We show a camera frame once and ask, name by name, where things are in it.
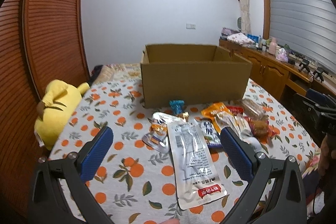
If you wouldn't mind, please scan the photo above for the clear grain bar packet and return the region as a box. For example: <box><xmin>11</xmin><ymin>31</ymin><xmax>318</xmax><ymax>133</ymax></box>
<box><xmin>241</xmin><ymin>98</ymin><xmax>266</xmax><ymax>120</ymax></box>

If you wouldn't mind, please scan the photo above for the large white snack pouch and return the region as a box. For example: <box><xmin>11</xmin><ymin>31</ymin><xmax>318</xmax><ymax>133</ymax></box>
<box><xmin>167</xmin><ymin>121</ymin><xmax>227</xmax><ymax>210</ymax></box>

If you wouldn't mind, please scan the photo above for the wooden sideboard cabinet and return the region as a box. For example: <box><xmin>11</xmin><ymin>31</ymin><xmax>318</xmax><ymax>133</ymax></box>
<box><xmin>219</xmin><ymin>39</ymin><xmax>335</xmax><ymax>101</ymax></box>

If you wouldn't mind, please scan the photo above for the orange print bed blanket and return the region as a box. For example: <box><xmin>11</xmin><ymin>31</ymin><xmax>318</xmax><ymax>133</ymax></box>
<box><xmin>49</xmin><ymin>79</ymin><xmax>320</xmax><ymax>223</ymax></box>

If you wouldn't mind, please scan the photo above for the pink brown snack packet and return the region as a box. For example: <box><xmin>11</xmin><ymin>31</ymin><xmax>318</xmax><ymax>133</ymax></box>
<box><xmin>246</xmin><ymin>117</ymin><xmax>276</xmax><ymax>139</ymax></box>

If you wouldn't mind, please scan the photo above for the yellow plush toy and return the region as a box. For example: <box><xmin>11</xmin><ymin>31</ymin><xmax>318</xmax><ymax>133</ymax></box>
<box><xmin>34</xmin><ymin>80</ymin><xmax>90</xmax><ymax>151</ymax></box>

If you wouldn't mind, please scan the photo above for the pink bottle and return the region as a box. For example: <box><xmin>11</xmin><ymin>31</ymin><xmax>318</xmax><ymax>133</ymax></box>
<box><xmin>268</xmin><ymin>38</ymin><xmax>277</xmax><ymax>56</ymax></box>

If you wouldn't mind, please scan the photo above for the red snack packet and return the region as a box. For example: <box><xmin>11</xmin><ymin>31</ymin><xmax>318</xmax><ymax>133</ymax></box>
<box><xmin>227</xmin><ymin>106</ymin><xmax>244</xmax><ymax>116</ymax></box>

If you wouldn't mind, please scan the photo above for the small white orange pouch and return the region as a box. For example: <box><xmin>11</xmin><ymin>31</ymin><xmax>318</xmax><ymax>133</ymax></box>
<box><xmin>142</xmin><ymin>112</ymin><xmax>173</xmax><ymax>154</ymax></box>

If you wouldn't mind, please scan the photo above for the grey window blind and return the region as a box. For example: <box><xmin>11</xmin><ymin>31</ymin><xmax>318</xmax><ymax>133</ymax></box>
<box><xmin>270</xmin><ymin>0</ymin><xmax>335</xmax><ymax>71</ymax></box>

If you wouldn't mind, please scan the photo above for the floral quilt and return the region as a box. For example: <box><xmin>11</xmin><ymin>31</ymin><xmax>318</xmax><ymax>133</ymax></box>
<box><xmin>88</xmin><ymin>63</ymin><xmax>141</xmax><ymax>85</ymax></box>

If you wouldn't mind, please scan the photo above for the blue white snack packet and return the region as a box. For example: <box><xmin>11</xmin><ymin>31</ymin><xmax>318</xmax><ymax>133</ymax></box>
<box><xmin>198</xmin><ymin>119</ymin><xmax>222</xmax><ymax>148</ymax></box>

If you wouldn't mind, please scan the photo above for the folded floral cloth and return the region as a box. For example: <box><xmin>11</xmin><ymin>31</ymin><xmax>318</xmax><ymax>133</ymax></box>
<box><xmin>227</xmin><ymin>32</ymin><xmax>255</xmax><ymax>46</ymax></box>

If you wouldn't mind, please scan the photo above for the orange snack packet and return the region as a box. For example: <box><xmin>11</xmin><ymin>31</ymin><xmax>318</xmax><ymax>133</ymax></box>
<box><xmin>201</xmin><ymin>102</ymin><xmax>236</xmax><ymax>134</ymax></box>

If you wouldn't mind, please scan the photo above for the blue wrapped candy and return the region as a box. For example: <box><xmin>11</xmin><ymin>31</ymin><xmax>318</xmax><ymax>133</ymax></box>
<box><xmin>169</xmin><ymin>100</ymin><xmax>189</xmax><ymax>122</ymax></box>

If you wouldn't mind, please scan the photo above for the brown cardboard box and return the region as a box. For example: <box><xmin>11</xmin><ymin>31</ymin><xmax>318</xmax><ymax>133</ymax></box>
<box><xmin>140</xmin><ymin>44</ymin><xmax>252</xmax><ymax>108</ymax></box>

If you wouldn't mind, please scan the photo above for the wooden louvered wardrobe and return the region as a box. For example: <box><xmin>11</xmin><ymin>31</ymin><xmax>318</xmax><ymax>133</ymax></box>
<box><xmin>1</xmin><ymin>0</ymin><xmax>89</xmax><ymax>215</ymax></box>

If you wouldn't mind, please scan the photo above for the white wall switch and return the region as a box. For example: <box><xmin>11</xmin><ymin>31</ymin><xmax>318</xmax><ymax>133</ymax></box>
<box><xmin>186</xmin><ymin>23</ymin><xmax>196</xmax><ymax>30</ymax></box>

